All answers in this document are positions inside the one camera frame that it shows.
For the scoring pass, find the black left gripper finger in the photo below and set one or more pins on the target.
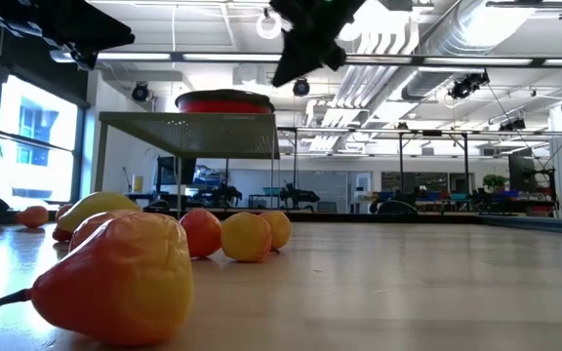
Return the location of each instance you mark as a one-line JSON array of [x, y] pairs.
[[103, 31], [85, 57]]

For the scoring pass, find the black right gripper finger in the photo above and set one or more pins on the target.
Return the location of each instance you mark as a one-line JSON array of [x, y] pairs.
[[295, 63]]

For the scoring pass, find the red collapsible colander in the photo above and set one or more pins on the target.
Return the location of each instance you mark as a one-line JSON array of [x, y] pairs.
[[222, 105]]

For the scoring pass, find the green perforated metal shelf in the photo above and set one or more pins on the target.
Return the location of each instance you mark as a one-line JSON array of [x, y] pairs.
[[188, 134]]

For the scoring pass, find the yellow mango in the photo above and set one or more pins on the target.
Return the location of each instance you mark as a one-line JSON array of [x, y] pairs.
[[95, 205]]

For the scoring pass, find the red strawberry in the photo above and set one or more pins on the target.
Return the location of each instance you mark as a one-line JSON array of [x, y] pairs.
[[60, 235]]

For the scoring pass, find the black background robot arm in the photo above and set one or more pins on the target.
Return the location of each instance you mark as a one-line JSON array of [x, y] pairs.
[[300, 193], [225, 195]]

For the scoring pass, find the small orange fruit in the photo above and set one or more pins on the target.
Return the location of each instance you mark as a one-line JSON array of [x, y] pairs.
[[281, 229]]

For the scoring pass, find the black ceiling spotlight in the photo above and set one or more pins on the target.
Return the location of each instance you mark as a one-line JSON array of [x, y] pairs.
[[301, 87], [140, 92]]

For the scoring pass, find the white ceiling pipe bundle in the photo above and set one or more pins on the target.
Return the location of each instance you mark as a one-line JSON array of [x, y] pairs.
[[359, 92]]

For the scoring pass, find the yellow canister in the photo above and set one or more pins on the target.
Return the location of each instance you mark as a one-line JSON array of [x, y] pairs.
[[137, 183]]

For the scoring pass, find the black monitor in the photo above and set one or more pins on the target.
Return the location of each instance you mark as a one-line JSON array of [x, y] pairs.
[[176, 170], [520, 173]]

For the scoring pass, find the green potted plant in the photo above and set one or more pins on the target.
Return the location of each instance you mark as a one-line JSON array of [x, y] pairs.
[[494, 181]]

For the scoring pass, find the silver ventilation duct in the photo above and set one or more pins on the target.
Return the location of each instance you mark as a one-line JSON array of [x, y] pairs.
[[437, 78]]

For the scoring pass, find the black background rack frame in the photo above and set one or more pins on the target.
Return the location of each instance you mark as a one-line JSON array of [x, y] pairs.
[[400, 161]]

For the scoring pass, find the black ceiling camera cluster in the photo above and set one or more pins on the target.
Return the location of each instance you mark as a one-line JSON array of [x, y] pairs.
[[462, 89]]

